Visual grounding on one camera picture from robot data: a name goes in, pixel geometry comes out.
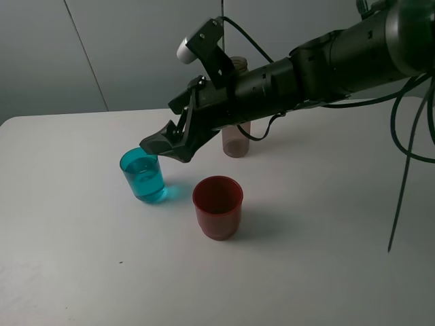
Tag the white wrist camera on bracket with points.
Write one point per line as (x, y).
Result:
(203, 45)

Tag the teal translucent plastic cup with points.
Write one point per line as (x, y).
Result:
(142, 171)

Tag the clear plastic water bottle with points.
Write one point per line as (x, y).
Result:
(234, 143)

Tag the red plastic cup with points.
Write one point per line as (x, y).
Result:
(218, 204)

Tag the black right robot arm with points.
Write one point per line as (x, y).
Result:
(393, 41)

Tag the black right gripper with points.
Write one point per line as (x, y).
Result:
(202, 108)

